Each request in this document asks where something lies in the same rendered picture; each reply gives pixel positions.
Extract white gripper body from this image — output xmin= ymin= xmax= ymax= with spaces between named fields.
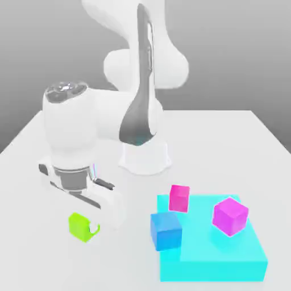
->
xmin=41 ymin=174 xmax=125 ymax=230

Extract small green cube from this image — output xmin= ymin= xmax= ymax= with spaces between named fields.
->
xmin=68 ymin=212 xmax=101 ymax=243

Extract small blue cube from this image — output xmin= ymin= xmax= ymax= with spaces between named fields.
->
xmin=149 ymin=211 xmax=183 ymax=252

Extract small pink cube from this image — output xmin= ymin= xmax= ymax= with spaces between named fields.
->
xmin=168 ymin=184 xmax=191 ymax=214

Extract small purple cube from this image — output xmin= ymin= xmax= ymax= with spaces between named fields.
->
xmin=211 ymin=197 xmax=250 ymax=238

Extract large cyan box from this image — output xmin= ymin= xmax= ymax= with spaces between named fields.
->
xmin=156 ymin=194 xmax=269 ymax=283

